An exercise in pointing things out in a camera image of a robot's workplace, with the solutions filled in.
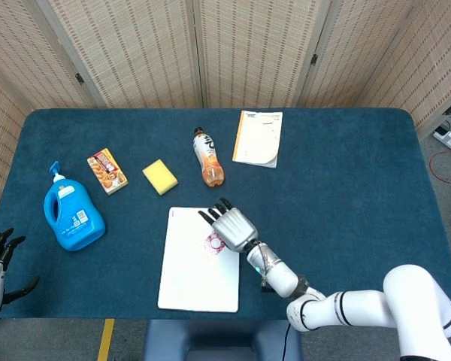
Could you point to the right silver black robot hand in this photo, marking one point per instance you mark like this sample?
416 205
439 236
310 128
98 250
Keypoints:
235 229

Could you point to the pink patterned packet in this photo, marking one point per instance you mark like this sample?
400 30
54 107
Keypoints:
207 251

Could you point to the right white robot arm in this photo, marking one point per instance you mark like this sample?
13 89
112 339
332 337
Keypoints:
361 308

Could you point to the white board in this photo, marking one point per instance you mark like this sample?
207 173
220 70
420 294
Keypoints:
195 282

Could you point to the orange drink bottle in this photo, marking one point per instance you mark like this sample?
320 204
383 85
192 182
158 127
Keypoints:
208 158

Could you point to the yellow sponge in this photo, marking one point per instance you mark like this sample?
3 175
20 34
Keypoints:
159 176

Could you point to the white notebook orange spine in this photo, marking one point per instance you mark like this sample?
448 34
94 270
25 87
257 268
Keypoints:
257 139

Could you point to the blue detergent bottle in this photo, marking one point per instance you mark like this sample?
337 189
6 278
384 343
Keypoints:
73 218

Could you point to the blue padded chair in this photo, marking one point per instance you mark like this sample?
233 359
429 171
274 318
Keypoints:
221 338

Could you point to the blue table cloth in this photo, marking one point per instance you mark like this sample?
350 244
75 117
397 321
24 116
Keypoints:
342 188

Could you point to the orange curry box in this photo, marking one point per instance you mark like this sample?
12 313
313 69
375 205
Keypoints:
107 171

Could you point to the woven folding screen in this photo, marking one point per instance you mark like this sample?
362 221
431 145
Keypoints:
225 52

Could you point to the black screen hinge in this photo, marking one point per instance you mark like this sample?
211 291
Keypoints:
79 78
450 110
314 59

